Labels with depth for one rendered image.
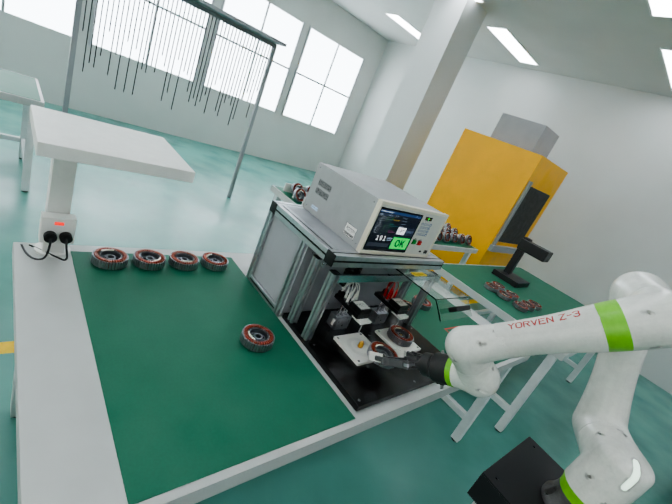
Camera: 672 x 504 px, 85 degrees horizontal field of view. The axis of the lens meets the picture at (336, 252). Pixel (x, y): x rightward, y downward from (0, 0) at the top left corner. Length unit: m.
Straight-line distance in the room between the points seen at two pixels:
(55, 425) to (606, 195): 6.41
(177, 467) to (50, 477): 0.22
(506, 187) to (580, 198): 1.88
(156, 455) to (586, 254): 6.14
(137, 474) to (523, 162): 4.67
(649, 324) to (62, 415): 1.25
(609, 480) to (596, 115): 6.06
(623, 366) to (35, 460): 1.34
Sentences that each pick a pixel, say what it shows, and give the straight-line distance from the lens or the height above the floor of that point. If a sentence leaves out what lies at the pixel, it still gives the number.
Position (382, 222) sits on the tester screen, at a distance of 1.31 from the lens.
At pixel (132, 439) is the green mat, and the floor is 0.75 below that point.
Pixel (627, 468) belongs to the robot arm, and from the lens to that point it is 1.20.
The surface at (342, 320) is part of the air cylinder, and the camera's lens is 1.48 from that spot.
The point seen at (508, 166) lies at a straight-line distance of 5.01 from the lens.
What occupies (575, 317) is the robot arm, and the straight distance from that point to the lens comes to 1.02.
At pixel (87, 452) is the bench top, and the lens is 0.97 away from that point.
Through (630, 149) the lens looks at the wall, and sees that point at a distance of 6.64.
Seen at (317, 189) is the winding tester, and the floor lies 1.22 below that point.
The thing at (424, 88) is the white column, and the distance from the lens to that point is 5.34.
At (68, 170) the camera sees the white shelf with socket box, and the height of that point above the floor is 1.05.
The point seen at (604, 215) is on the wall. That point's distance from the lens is 6.52.
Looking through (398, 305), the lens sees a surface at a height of 0.92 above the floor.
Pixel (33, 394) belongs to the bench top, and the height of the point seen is 0.75.
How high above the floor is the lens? 1.53
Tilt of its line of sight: 20 degrees down
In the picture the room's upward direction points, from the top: 24 degrees clockwise
